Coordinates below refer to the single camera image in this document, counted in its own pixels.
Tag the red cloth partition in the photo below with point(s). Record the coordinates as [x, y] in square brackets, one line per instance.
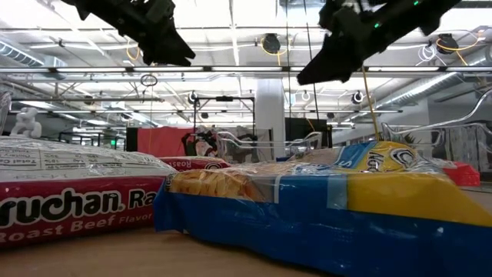
[165, 140]

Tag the long ceiling light strip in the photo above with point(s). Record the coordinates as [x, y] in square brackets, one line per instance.
[246, 69]

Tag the black panel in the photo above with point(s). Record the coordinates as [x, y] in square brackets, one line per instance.
[303, 131]

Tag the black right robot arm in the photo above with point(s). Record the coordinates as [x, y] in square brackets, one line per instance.
[423, 11]

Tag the blue Maruchan noodle pack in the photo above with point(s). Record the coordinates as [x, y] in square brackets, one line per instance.
[307, 215]

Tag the silver ceiling duct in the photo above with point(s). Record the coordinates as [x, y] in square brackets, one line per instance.
[19, 55]
[430, 90]

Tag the orange Maruchan noodle pack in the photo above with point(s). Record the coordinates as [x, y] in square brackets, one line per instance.
[463, 175]

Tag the small green artificial plant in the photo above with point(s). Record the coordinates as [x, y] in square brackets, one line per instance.
[409, 138]

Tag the white building column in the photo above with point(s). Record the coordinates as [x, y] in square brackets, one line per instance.
[271, 115]

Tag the black gantry frame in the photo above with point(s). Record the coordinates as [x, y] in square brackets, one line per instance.
[225, 99]

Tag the red Maruchan noodle pack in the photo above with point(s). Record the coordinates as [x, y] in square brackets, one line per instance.
[77, 207]
[192, 163]

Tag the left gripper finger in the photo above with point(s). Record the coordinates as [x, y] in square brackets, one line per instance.
[175, 50]
[153, 50]

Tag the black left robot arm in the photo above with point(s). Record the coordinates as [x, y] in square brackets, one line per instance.
[88, 5]

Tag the clear plastic bin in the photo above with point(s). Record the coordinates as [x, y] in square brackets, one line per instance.
[442, 125]
[4, 111]
[265, 143]

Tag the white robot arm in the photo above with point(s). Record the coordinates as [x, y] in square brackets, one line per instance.
[27, 125]

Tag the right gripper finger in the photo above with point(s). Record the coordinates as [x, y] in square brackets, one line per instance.
[323, 61]
[355, 61]

